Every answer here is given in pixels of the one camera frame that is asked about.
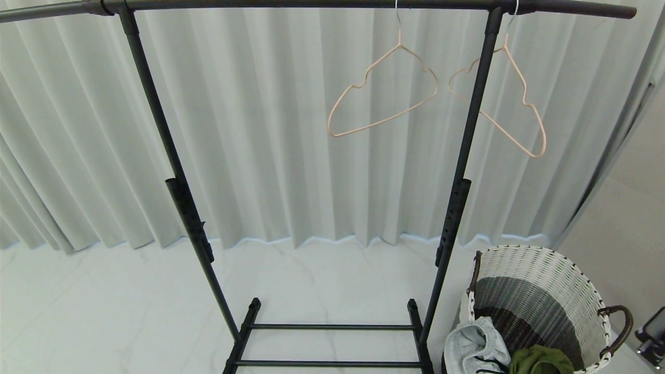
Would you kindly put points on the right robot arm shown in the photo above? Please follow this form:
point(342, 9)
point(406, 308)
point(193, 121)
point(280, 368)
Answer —
point(653, 348)

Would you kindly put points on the pink clothes hanger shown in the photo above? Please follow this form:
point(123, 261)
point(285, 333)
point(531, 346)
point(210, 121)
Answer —
point(506, 41)
point(399, 37)

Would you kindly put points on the green long-sleeved shirt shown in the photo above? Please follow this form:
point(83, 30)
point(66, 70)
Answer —
point(540, 361)

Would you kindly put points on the pale grey shorts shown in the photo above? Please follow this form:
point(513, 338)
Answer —
point(473, 343)

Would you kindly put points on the white laundry basket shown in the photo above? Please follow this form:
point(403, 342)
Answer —
point(535, 270)

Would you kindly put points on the white curtain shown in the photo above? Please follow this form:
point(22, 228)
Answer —
point(286, 130)

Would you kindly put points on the black clothes rack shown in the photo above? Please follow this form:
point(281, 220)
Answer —
point(311, 4)

